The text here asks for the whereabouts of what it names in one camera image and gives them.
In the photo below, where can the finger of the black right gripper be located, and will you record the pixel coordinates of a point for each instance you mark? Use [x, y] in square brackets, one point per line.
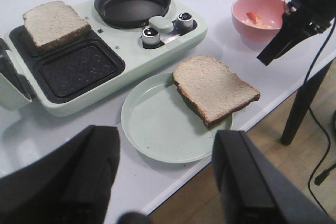
[281, 40]

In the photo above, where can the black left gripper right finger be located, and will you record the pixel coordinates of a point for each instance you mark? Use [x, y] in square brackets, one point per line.
[252, 190]

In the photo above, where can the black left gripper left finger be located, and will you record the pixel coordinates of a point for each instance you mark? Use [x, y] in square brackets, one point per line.
[72, 184]

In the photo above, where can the pink bowl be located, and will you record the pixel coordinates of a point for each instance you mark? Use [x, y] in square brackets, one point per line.
[270, 12]

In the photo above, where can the orange shrimp piece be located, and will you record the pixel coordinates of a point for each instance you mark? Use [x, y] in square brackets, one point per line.
[255, 21]

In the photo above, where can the white bread slice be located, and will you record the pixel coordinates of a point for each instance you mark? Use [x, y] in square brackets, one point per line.
[212, 89]
[54, 24]

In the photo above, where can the mint green sandwich maker lid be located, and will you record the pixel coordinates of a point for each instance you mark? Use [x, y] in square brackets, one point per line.
[16, 92]

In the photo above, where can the black table leg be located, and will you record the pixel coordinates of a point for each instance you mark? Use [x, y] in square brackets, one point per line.
[304, 97]

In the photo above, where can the mint green round plate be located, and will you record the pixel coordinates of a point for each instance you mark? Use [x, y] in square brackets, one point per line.
[160, 125]

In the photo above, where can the right silver knob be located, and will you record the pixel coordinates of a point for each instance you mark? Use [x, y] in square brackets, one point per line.
[184, 21]

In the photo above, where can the silver knob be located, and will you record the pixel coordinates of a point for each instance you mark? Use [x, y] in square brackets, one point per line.
[150, 38]
[184, 21]

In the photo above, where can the left silver knob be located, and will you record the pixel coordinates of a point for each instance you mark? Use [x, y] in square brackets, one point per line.
[150, 38]

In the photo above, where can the black round frying pan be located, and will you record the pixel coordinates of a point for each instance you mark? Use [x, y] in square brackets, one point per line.
[127, 14]

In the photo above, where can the mint green pan handle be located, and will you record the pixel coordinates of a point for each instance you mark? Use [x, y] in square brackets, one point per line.
[161, 24]

